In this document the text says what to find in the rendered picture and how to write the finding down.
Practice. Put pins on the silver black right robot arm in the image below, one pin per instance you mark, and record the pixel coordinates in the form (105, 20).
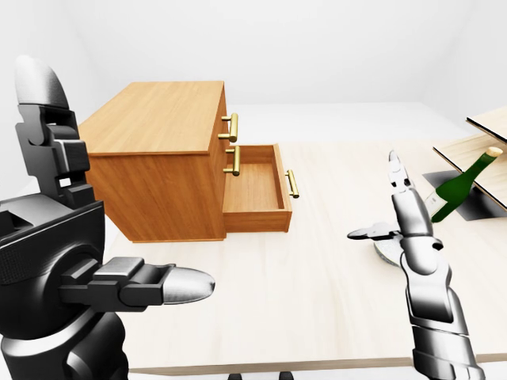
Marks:
(443, 356)

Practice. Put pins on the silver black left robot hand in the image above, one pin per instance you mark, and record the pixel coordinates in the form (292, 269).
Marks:
(51, 245)

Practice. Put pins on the open wooden drawer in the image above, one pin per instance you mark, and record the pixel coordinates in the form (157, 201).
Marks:
(257, 186)

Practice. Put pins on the wooden cabinet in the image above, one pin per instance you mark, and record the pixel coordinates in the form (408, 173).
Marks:
(154, 158)

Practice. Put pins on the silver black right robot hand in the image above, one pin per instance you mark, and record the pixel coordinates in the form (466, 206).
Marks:
(428, 261)

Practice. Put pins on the small dark shape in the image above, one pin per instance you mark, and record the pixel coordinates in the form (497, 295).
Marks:
(236, 377)
(285, 376)

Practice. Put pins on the shut wooden drawer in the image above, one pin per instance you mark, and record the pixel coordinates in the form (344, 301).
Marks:
(220, 118)
(220, 188)

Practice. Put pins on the black bowl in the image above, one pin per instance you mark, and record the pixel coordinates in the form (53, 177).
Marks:
(385, 255)

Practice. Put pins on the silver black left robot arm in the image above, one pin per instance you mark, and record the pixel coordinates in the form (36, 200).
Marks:
(59, 356)

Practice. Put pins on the green wine bottle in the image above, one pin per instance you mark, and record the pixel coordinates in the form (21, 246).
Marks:
(459, 186)

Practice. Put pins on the wooden wine rack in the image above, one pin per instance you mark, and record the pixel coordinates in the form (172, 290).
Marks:
(471, 148)

